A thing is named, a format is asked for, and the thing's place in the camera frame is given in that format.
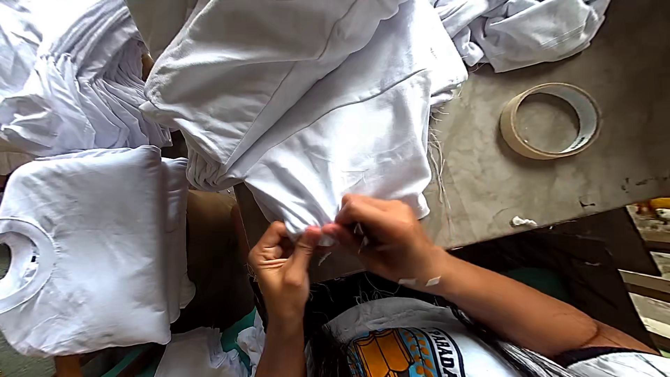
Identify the person's right hand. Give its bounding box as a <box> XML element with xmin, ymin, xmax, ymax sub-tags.
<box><xmin>321</xmin><ymin>193</ymin><xmax>447</xmax><ymax>297</ymax></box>

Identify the person's left hand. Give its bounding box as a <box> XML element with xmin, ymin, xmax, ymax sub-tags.
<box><xmin>248</xmin><ymin>220</ymin><xmax>321</xmax><ymax>332</ymax></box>

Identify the white garment with curved seam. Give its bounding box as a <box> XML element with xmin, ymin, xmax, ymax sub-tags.
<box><xmin>228</xmin><ymin>68</ymin><xmax>434</xmax><ymax>248</ymax></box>

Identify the person's left forearm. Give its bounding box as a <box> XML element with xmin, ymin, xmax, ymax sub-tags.
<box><xmin>255</xmin><ymin>320</ymin><xmax>307</xmax><ymax>377</ymax></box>

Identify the person's right forearm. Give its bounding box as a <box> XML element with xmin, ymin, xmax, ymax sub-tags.
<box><xmin>433</xmin><ymin>248</ymin><xmax>659</xmax><ymax>359</ymax></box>

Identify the pile of white cloth scraps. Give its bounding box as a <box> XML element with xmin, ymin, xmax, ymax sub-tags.
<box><xmin>154</xmin><ymin>309</ymin><xmax>267</xmax><ymax>377</ymax></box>

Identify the stack of folded white shirts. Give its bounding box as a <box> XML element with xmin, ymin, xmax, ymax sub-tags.
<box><xmin>0</xmin><ymin>146</ymin><xmax>196</xmax><ymax>358</ymax></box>

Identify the beige roll of tape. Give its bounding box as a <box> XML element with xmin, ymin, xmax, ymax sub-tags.
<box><xmin>500</xmin><ymin>82</ymin><xmax>602</xmax><ymax>160</ymax></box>

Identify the stack of white garments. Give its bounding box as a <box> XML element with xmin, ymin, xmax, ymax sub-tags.
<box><xmin>139</xmin><ymin>0</ymin><xmax>469</xmax><ymax>192</ymax></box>

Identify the person's body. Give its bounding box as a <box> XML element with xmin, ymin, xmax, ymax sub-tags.
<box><xmin>306</xmin><ymin>296</ymin><xmax>670</xmax><ymax>377</ymax></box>

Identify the crumpled white cloth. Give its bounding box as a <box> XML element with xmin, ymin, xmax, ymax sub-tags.
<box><xmin>433</xmin><ymin>0</ymin><xmax>611</xmax><ymax>73</ymax></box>

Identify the pile of gathered white garments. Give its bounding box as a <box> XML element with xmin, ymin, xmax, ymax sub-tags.
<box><xmin>0</xmin><ymin>0</ymin><xmax>173</xmax><ymax>158</ymax></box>

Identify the wooden slatted rack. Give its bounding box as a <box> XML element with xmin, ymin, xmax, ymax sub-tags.
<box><xmin>619</xmin><ymin>199</ymin><xmax>670</xmax><ymax>357</ymax></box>

